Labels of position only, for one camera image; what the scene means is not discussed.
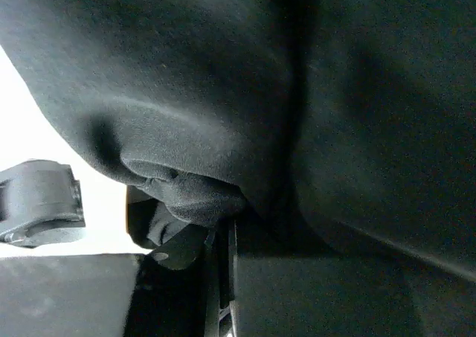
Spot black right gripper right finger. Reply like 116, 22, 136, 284
228, 218, 475, 336

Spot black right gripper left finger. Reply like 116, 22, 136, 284
1, 225, 213, 336

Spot black trousers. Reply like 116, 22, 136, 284
1, 0, 475, 279

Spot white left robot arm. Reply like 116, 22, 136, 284
1, 160, 86, 248

